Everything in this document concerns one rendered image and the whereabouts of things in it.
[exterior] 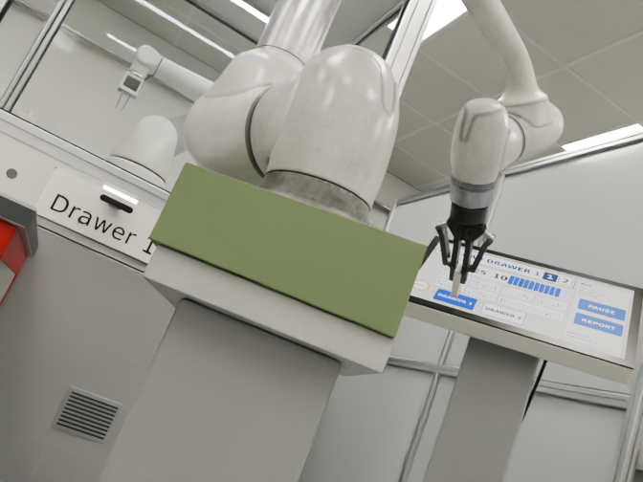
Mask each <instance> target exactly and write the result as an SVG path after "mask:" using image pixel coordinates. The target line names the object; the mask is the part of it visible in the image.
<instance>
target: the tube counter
mask: <svg viewBox="0 0 643 482"><path fill-rule="evenodd" d="M490 279H492V280H495V281H498V282H502V283H505V284H509V285H513V286H516V287H520V288H523V289H526V290H530V291H533V292H537V293H541V294H544V295H548V296H554V297H557V298H561V299H564V300H568V301H570V299H571V296H572V291H569V290H566V289H562V288H558V287H554V286H551V285H547V284H543V283H541V282H537V281H533V280H529V279H526V278H522V277H518V276H514V275H511V274H505V273H501V272H498V271H494V272H493V274H492V276H491V278H490Z"/></svg>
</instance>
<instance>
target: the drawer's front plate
mask: <svg viewBox="0 0 643 482"><path fill-rule="evenodd" d="M57 194H60V195H62V196H64V197H65V198H67V199H68V201H69V207H68V208H67V209H66V210H65V211H64V212H57V211H54V210H52V209H50V207H51V205H52V204H53V202H54V200H55V198H56V196H57ZM102 194H105V195H107V196H109V197H111V198H113V199H115V200H117V201H119V202H121V203H124V204H126V205H128V206H130V207H132V208H133V212H132V213H127V212H125V211H123V210H117V209H115V208H112V207H110V206H109V204H107V203H105V202H103V201H102V200H101V199H100V196H101V195H102ZM34 206H35V207H36V214H37V215H39V216H41V217H44V218H46V219H48V220H50V221H53V222H55V223H57V224H59V225H60V226H63V227H65V228H67V229H69V230H73V231H75V232H77V233H79V234H82V235H84V236H86V237H88V238H91V239H93V240H95V241H97V242H99V243H102V244H103V245H105V246H107V247H110V248H112V249H114V250H116V251H118V252H122V253H124V254H126V255H129V256H131V257H133V258H135V259H137V260H140V261H142V262H144V263H145V264H148V263H149V261H150V259H151V257H152V255H153V253H154V251H155V249H156V247H155V245H154V244H153V243H152V245H151V247H150V249H149V252H151V254H149V253H146V252H143V250H147V248H148V246H149V243H150V241H151V240H150V239H147V238H148V237H149V236H150V234H151V233H152V230H153V228H154V226H155V224H156V222H157V220H158V218H159V215H157V214H155V213H153V212H151V211H149V210H147V209H144V208H141V207H139V206H137V205H135V204H133V203H131V202H129V201H127V200H125V199H123V198H122V197H120V196H117V195H115V194H113V193H111V192H109V191H107V190H105V189H103V188H101V187H99V186H96V185H94V184H91V183H89V182H87V181H85V180H83V179H81V178H79V177H78V176H76V175H74V174H72V173H70V172H68V171H66V170H63V169H61V168H59V167H57V168H55V170H54V171H53V173H52V175H51V177H50V179H49V181H48V182H47V184H46V185H45V187H44V189H43V191H42V192H41V194H40V196H39V198H38V200H37V202H36V203H35V205H34ZM73 206H75V207H76V208H81V210H79V209H75V210H74V212H73V213H72V215H71V217H70V218H69V217H68V216H69V214H70V212H71V210H72V208H73ZM65 207H66V200H65V199H63V198H61V197H58V199H57V201H56V203H55V205H54V207H53V208H54V209H57V210H63V209H64V208H65ZM84 211H88V212H89V213H91V215H92V218H91V220H90V222H89V224H88V226H86V224H81V223H80V222H79V221H78V218H79V217H80V216H86V217H88V218H89V217H90V215H89V214H87V213H84ZM97 216H98V217H99V221H98V225H99V224H100V223H101V222H102V221H103V220H105V221H106V223H105V228H104V229H106V228H107V227H108V226H109V225H110V224H111V223H112V224H113V225H112V226H111V227H110V228H109V229H108V230H107V231H106V232H105V233H102V228H103V224H102V225H101V226H100V227H99V228H98V229H97V230H95V225H96V220H97ZM116 227H121V228H123V229H124V236H122V235H120V234H118V233H116V232H115V233H114V235H115V236H116V237H117V238H120V239H121V240H117V239H115V238H114V237H113V236H112V231H113V229H114V228H116ZM129 232H132V233H131V234H133V233H135V234H137V236H135V235H131V236H130V237H129V239H128V242H127V244H125V241H126V239H127V237H128V234H129Z"/></svg>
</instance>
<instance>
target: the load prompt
mask: <svg viewBox="0 0 643 482"><path fill-rule="evenodd" d="M464 250H465V249H460V255H459V259H463V255H464ZM476 257H477V252H472V257H471V262H474V261H475V259H476ZM479 264H480V265H484V266H488V267H492V268H495V269H499V270H503V271H507V272H509V273H513V274H520V275H523V276H527V277H531V278H535V279H538V280H541V281H545V282H549V283H552V284H556V285H560V286H564V287H567V288H570V289H574V286H575V282H576V279H577V278H575V277H572V276H568V275H564V274H557V273H553V272H550V271H547V270H543V269H539V268H535V267H531V266H527V265H523V264H521V263H517V262H513V261H509V260H505V259H501V258H497V257H494V256H491V255H487V254H484V255H483V257H482V259H481V261H480V263H479Z"/></svg>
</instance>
